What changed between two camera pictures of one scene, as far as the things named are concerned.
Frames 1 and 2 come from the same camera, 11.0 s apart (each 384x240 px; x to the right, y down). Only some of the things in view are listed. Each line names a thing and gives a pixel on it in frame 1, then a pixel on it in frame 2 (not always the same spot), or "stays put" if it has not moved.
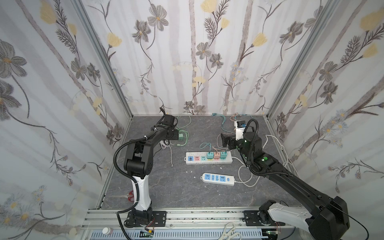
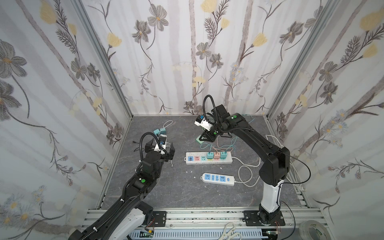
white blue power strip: [218, 179] stays put
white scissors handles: [227, 235] stays put
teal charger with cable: [210, 154] → [223, 155]
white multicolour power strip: [201, 158] stays put
